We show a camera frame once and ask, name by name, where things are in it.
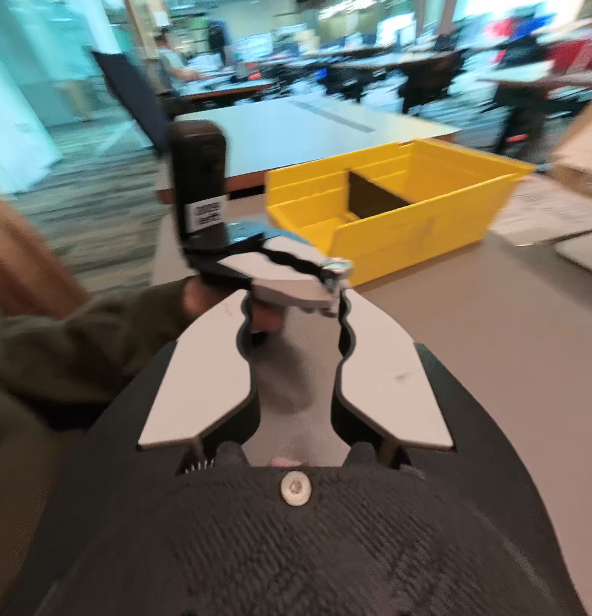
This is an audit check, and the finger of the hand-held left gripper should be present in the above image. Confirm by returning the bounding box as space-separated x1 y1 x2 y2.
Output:
262 236 328 280
224 252 344 317

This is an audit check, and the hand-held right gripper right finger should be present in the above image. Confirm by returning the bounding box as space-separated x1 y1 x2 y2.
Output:
332 289 454 451

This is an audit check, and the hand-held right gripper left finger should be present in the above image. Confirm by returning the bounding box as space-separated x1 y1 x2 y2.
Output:
137 289 259 451

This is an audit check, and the silver hex bolt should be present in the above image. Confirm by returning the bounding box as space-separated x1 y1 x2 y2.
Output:
320 256 355 293

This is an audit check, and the large yellow plastic bin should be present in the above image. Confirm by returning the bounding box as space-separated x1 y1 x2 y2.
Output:
264 139 537 288

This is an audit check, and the grey desk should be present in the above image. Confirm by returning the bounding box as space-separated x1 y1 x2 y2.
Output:
151 173 592 616

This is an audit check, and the person's left hand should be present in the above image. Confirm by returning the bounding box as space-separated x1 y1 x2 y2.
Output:
183 277 286 348

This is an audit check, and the black chair back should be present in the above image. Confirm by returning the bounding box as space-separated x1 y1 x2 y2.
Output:
91 50 174 157

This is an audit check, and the white wood-edged table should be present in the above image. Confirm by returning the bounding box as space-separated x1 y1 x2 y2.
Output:
156 95 462 203

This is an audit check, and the black bin divider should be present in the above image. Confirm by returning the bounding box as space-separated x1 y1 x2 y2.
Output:
348 171 413 221

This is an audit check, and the clear plastic sleeve sheet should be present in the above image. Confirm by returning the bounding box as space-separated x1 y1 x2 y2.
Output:
488 175 592 247

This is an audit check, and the white document holder base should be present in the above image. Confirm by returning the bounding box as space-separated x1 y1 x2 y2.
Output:
553 230 592 281

